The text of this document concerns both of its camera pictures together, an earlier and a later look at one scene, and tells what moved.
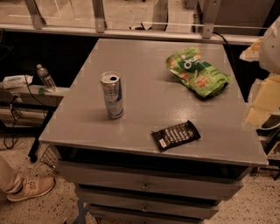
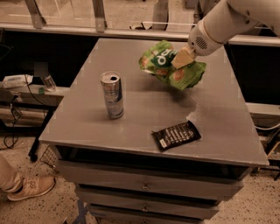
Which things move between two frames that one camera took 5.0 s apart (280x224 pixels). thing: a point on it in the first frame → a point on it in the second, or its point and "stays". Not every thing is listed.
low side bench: x=29 y=110 stays
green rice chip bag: x=190 y=66 → x=157 y=59
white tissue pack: x=16 y=81 stays
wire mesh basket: x=49 y=157 stays
